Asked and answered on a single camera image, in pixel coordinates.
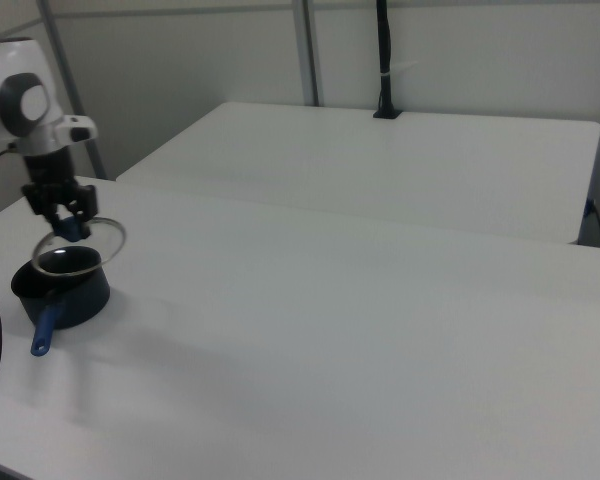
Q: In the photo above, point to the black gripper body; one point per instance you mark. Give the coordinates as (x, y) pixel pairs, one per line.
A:
(47, 172)

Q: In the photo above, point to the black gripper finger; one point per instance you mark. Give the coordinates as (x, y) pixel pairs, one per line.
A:
(50, 217)
(88, 205)

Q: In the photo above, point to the glass lid with blue knob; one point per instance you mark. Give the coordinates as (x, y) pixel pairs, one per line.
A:
(77, 250)

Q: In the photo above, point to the grey partition frame post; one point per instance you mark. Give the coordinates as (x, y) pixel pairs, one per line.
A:
(310, 50)

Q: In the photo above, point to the black camera stand pole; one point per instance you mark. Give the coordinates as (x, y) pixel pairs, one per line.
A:
(386, 60)

